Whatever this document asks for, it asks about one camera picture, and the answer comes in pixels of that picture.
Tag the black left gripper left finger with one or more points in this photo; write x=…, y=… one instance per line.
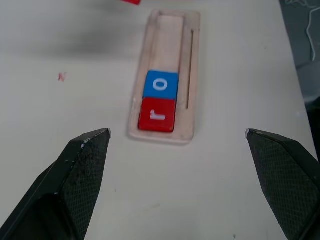
x=75, y=180

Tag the red letter block r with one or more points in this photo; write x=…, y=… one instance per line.
x=157, y=115

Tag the blue letter block o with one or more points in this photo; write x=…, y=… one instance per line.
x=160, y=85

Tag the wooden letter tray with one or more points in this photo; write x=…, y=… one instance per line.
x=172, y=50

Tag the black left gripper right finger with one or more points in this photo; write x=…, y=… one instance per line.
x=282, y=180

